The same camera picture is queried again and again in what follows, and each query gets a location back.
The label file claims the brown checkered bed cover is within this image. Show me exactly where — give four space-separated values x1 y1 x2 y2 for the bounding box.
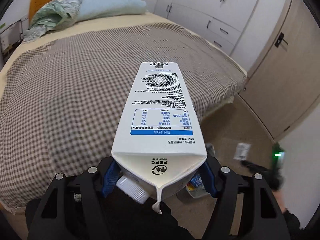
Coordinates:
1 23 246 213

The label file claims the cream mattress sheet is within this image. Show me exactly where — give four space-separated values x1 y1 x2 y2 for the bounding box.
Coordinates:
1 13 247 94

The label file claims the white built-in wardrobe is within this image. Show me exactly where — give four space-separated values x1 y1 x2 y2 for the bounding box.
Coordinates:
155 0 258 55

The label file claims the green floral blanket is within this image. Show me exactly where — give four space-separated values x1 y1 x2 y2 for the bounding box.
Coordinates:
23 0 84 43

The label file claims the white milk carton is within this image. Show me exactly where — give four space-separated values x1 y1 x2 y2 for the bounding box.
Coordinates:
111 62 207 213

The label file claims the light blue pillow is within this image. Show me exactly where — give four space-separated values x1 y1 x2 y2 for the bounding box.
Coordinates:
76 0 147 22

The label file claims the black bedside rack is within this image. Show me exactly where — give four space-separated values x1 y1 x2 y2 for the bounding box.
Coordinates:
1 15 29 62

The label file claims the floral trash bin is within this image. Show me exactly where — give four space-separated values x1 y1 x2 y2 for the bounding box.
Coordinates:
185 160 217 199

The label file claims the beige wooden door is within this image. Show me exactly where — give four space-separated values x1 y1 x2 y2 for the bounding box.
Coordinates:
240 0 319 139

